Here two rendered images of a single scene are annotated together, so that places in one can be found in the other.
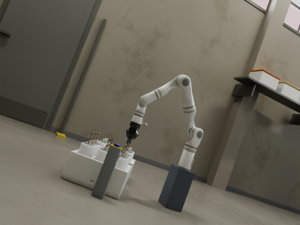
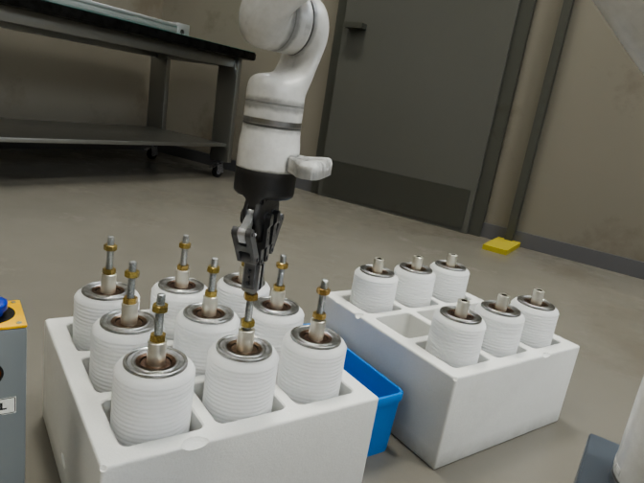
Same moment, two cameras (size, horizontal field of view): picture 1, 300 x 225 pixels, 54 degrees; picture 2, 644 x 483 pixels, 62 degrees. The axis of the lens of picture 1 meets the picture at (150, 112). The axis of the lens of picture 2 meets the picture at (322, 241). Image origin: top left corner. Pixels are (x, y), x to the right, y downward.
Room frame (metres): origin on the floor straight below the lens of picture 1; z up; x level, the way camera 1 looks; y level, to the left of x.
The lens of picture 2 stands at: (1.73, -0.50, 0.59)
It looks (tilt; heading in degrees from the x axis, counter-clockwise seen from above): 15 degrees down; 52
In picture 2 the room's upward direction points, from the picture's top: 9 degrees clockwise
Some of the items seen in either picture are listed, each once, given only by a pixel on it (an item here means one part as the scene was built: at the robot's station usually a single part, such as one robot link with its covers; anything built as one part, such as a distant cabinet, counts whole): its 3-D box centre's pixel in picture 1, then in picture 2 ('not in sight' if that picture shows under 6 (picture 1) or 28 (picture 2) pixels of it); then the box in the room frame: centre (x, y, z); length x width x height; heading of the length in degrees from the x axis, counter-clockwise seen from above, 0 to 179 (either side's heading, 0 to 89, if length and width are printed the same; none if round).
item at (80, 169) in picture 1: (99, 171); (198, 406); (2.08, 0.18, 0.09); 0.39 x 0.39 x 0.18; 88
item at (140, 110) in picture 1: (142, 106); (286, 59); (2.08, 0.07, 0.62); 0.09 x 0.07 x 0.15; 7
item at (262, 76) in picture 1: (262, 80); not in sight; (4.91, -1.61, 1.99); 0.41 x 0.34 x 0.23; 111
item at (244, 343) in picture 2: not in sight; (245, 339); (2.07, 0.07, 0.26); 0.02 x 0.02 x 0.03
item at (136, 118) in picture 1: (139, 119); (284, 145); (2.09, 0.05, 0.53); 0.11 x 0.09 x 0.06; 130
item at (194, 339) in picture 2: not in sight; (202, 367); (2.08, 0.18, 0.16); 0.10 x 0.10 x 0.18
